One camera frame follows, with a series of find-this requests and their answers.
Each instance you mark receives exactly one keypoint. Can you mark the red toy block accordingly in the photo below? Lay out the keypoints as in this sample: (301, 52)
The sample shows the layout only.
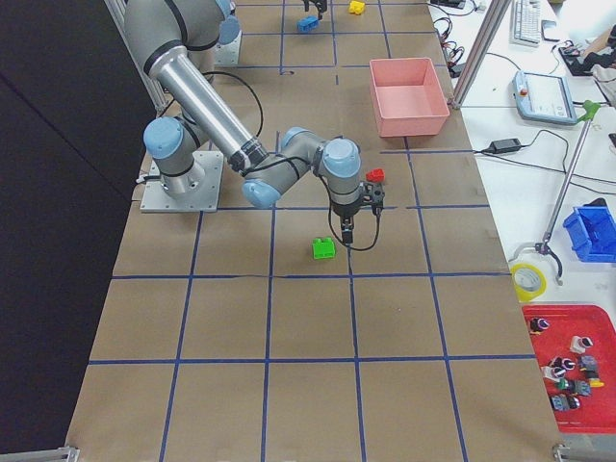
(375, 176)

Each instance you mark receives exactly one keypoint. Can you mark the blue storage bin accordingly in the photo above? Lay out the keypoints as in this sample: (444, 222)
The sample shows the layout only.
(592, 233)

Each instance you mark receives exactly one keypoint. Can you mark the green toy block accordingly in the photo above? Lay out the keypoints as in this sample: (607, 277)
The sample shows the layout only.
(323, 248)

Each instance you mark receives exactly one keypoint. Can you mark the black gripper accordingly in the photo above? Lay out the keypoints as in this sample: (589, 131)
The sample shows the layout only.
(315, 6)
(345, 211)

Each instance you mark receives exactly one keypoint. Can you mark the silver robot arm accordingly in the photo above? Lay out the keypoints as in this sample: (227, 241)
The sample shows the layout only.
(162, 36)

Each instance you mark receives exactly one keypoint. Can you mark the yellow toy block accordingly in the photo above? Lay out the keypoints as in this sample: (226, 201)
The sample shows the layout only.
(356, 7)

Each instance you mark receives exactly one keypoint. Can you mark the red parts tray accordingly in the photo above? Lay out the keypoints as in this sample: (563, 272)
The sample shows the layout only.
(574, 345)

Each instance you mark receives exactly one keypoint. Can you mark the blue toy block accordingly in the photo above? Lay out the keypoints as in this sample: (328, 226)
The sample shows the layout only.
(307, 24)

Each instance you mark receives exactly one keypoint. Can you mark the yellow tape roll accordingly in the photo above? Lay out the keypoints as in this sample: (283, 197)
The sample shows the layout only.
(529, 281)

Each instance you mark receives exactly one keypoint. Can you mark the aluminium frame post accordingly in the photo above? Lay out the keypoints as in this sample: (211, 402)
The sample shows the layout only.
(485, 35)

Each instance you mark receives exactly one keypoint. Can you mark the reacher grabber tool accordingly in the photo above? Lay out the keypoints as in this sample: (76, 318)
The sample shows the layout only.
(543, 247)

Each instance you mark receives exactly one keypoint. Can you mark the pink plastic box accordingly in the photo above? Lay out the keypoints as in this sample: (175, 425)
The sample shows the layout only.
(407, 98)

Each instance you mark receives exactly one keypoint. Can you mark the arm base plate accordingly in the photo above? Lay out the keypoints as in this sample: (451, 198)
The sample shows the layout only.
(228, 55)
(196, 191)

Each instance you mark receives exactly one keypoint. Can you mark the black power adapter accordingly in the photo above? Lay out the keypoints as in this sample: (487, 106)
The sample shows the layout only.
(504, 146)

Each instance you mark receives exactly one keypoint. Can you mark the white keyboard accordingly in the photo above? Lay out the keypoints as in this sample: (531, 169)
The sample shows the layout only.
(525, 19)

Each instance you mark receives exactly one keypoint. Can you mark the robot teach pendant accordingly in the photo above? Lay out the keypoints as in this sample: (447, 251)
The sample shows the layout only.
(544, 98)

